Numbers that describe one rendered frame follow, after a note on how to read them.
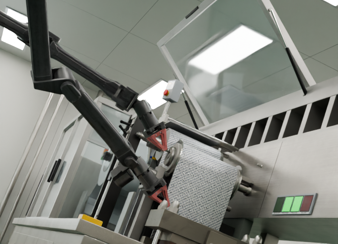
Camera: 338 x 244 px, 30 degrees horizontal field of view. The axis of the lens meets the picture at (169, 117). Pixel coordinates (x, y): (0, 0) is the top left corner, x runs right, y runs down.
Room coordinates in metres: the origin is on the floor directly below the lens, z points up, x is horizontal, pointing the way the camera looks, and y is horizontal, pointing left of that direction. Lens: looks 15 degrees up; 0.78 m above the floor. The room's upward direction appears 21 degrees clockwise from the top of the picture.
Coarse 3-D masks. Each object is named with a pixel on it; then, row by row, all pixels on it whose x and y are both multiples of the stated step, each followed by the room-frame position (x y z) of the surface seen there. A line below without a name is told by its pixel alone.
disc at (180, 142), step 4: (180, 140) 2.29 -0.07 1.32; (180, 144) 2.27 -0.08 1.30; (180, 148) 2.25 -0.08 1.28; (180, 152) 2.23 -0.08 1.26; (180, 156) 2.23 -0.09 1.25; (176, 160) 2.25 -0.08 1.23; (176, 164) 2.24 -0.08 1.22; (172, 168) 2.26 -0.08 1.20; (164, 172) 2.34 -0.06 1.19; (168, 172) 2.29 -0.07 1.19; (172, 172) 2.26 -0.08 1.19
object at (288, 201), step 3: (288, 198) 2.03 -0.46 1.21; (291, 198) 2.01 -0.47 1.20; (285, 201) 2.05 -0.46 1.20; (288, 201) 2.03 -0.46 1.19; (291, 201) 2.01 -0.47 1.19; (285, 204) 2.04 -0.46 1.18; (288, 204) 2.02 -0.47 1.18; (285, 207) 2.03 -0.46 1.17; (288, 207) 2.01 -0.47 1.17; (282, 210) 2.05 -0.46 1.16; (285, 210) 2.03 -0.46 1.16; (288, 210) 2.01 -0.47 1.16
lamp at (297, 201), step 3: (297, 198) 1.97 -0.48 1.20; (300, 198) 1.96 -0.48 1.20; (294, 201) 1.99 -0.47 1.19; (297, 201) 1.97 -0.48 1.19; (300, 201) 1.95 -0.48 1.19; (294, 204) 1.98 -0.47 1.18; (297, 204) 1.96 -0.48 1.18; (300, 204) 1.94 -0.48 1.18; (294, 207) 1.98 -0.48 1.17; (297, 207) 1.96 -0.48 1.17; (291, 210) 1.99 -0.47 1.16; (294, 210) 1.97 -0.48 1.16; (297, 210) 1.95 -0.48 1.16
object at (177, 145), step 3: (177, 144) 2.28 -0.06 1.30; (177, 147) 2.27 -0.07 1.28; (177, 150) 2.25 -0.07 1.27; (177, 153) 2.24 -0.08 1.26; (177, 156) 2.24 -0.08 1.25; (174, 159) 2.25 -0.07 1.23; (174, 162) 2.25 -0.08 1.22; (171, 165) 2.26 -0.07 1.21; (165, 168) 2.32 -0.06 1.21; (168, 168) 2.28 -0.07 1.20; (171, 168) 2.27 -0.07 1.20; (165, 171) 2.30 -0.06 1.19; (168, 171) 2.29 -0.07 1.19; (237, 171) 2.32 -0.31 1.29; (237, 174) 2.31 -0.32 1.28; (237, 177) 2.31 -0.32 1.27; (237, 180) 2.30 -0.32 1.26; (234, 186) 2.31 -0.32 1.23
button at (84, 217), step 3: (78, 216) 2.11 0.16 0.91; (81, 216) 2.06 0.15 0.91; (84, 216) 2.05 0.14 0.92; (87, 216) 2.05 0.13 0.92; (90, 216) 2.06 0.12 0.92; (84, 219) 2.05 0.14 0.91; (87, 219) 2.05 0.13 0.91; (90, 219) 2.06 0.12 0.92; (93, 219) 2.06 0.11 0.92; (96, 219) 2.06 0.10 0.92; (93, 222) 2.06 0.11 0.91; (96, 222) 2.06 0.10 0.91; (99, 222) 2.06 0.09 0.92; (102, 222) 2.07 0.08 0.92; (99, 225) 2.06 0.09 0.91
